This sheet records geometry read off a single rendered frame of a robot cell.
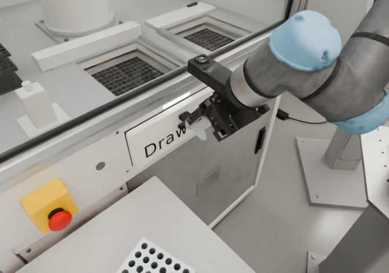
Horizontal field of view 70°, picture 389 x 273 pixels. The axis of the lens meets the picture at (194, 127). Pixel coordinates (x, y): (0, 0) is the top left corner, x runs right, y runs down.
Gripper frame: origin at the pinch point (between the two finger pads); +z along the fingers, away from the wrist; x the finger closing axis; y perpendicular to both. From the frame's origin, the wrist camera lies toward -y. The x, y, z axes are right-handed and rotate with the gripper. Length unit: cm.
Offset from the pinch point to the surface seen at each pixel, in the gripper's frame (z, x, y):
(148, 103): -0.5, -7.5, -8.0
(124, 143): 4.9, -15.2, -3.8
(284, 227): 66, 48, 66
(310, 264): 54, 40, 80
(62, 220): 1.6, -32.7, 2.8
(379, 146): -5, 42, 35
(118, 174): 11.5, -18.3, 0.8
